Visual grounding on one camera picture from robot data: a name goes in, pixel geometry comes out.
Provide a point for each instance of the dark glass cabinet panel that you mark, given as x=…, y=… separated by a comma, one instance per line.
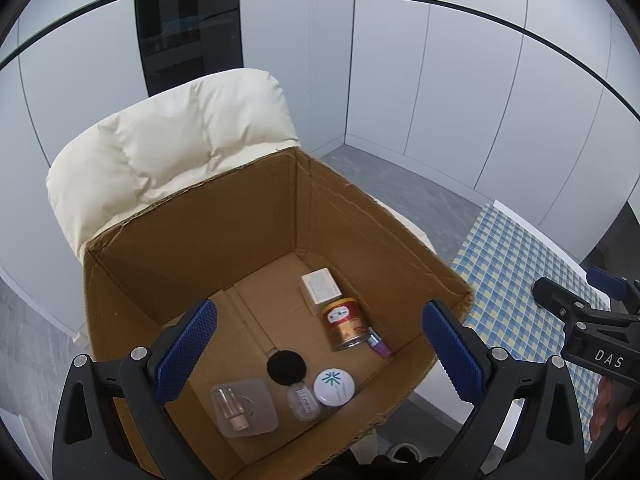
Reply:
x=185, y=25

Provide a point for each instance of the blue yellow checked tablecloth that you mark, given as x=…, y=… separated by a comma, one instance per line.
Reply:
x=505, y=280

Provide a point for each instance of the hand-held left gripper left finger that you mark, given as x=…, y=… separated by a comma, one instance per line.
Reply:
x=185, y=350

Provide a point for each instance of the small clear oval case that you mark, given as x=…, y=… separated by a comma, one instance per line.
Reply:
x=302, y=402

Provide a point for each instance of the cream padded chair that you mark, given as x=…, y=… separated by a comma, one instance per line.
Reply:
x=175, y=135

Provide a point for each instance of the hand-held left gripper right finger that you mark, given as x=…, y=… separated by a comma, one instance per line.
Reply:
x=455, y=350

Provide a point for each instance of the white round jar green print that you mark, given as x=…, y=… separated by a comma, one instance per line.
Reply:
x=334, y=387

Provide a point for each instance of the purple small tube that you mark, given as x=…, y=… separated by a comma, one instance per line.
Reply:
x=378, y=345

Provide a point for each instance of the white shoe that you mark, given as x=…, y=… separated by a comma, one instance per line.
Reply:
x=402, y=452

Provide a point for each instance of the red can gold lid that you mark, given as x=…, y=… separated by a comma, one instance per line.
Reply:
x=345, y=329

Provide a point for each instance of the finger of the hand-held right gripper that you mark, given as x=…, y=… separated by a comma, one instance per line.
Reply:
x=555, y=297
x=607, y=281

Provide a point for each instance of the white carton box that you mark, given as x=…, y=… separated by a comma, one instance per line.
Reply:
x=321, y=290

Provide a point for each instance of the black round lid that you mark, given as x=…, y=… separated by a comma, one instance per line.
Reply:
x=286, y=366

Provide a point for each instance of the clear bottle pink cap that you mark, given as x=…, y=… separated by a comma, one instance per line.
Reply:
x=234, y=410

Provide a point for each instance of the brown cardboard box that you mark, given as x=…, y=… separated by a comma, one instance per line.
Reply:
x=200, y=240

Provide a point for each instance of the person's right hand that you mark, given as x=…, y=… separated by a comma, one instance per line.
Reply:
x=612, y=407

